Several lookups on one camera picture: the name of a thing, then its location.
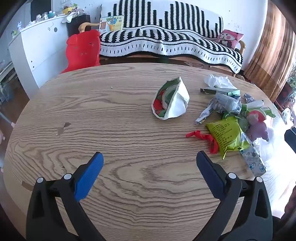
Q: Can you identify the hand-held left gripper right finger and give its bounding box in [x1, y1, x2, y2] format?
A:
[196, 151, 274, 241]

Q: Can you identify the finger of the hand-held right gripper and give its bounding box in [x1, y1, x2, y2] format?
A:
[284, 127, 296, 154]

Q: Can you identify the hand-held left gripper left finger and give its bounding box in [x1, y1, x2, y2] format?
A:
[26, 152, 104, 241]

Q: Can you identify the blue white packet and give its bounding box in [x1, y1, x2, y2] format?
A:
[240, 137, 267, 178]

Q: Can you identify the blue grey wrapper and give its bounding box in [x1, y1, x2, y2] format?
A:
[195, 93, 242, 126]

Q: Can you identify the pink purple plastic bag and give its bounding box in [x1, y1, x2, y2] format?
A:
[246, 110, 270, 142]

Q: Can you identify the green snack packet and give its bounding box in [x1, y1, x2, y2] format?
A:
[206, 116, 250, 160]

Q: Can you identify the torn green white carton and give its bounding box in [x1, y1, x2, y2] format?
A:
[240, 100, 276, 118]

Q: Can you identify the green cardboard box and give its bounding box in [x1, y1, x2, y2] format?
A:
[200, 88, 241, 97]

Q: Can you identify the brown curtain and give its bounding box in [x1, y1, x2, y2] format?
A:
[244, 2, 296, 102]

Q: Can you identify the white crumpled tissue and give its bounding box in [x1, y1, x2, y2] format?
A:
[204, 74, 237, 89]

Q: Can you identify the pink cartoon cushion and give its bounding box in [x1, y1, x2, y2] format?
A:
[217, 30, 244, 48]

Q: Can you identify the red plastic chair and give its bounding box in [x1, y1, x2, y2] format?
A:
[60, 30, 101, 74]

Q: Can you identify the white cabinet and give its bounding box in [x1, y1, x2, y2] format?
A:
[9, 16, 72, 92]

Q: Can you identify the black white striped blanket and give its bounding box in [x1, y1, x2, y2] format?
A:
[99, 0, 244, 73]

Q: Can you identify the black box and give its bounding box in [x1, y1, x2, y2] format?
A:
[67, 15, 91, 37]

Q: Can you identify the colourful picture book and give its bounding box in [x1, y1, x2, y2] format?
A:
[99, 15, 124, 32]

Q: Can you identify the wooden sofa frame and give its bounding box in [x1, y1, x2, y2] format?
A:
[79, 22, 247, 78]

